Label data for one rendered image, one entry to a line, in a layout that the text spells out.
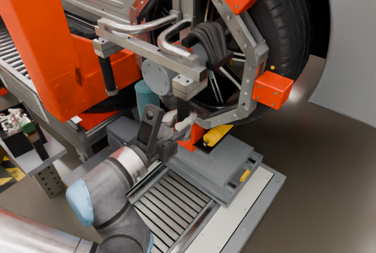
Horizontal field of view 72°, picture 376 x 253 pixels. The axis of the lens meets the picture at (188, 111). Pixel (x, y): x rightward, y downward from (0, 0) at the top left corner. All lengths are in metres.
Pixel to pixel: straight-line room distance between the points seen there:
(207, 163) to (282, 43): 0.78
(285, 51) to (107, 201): 0.61
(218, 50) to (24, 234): 0.55
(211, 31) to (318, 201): 1.23
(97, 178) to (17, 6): 0.65
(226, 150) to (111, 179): 0.95
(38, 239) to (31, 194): 1.26
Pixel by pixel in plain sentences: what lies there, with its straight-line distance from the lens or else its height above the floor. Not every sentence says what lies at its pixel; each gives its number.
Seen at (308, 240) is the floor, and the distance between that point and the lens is 1.54.
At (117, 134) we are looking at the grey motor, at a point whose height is 0.40.
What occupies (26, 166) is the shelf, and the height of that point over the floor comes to 0.45.
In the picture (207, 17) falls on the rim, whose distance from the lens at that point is 0.95.
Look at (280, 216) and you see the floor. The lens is 1.56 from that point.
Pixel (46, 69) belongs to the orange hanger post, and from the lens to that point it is 1.13.
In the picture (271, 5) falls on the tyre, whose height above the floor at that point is 1.07.
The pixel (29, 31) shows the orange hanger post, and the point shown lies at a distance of 1.07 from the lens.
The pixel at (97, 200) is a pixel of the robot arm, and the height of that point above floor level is 0.84.
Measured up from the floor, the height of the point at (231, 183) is 0.18.
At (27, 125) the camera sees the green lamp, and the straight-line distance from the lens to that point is 1.12.
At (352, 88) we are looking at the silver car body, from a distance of 0.93.
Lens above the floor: 1.32
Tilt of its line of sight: 41 degrees down
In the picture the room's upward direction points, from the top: straight up
